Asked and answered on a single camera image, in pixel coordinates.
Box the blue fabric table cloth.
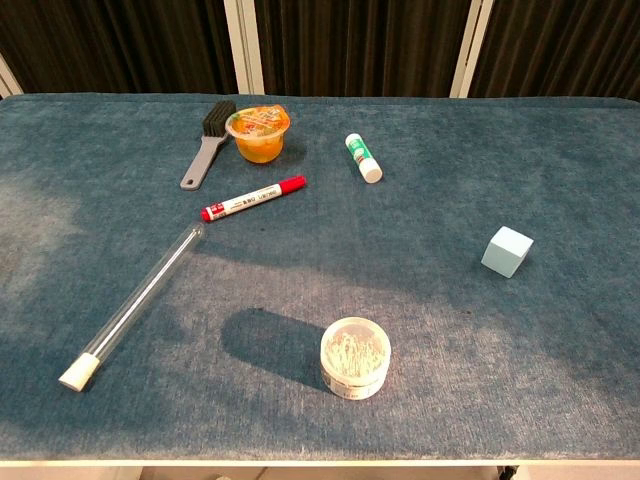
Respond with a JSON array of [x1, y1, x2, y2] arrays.
[[0, 93, 640, 462]]

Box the red white marker pen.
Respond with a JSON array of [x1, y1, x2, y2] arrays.
[[200, 174, 308, 224]]

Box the white green glue stick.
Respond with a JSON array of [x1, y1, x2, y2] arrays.
[[344, 132, 384, 185]]

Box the orange fruit jelly cup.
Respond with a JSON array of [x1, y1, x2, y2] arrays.
[[224, 104, 292, 165]]

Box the grey brush black bristles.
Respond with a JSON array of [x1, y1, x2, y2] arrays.
[[179, 99, 237, 190]]

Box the light blue cube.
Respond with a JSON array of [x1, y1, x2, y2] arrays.
[[480, 225, 535, 279]]

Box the dark pleated curtain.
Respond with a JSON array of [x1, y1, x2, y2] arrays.
[[253, 0, 473, 99], [0, 0, 239, 96], [467, 0, 640, 101]]

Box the glass test tube white stopper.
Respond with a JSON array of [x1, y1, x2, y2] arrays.
[[58, 222, 206, 392]]

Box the white frame post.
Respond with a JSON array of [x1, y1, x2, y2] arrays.
[[0, 52, 24, 99], [449, 0, 495, 99], [222, 0, 265, 96]]

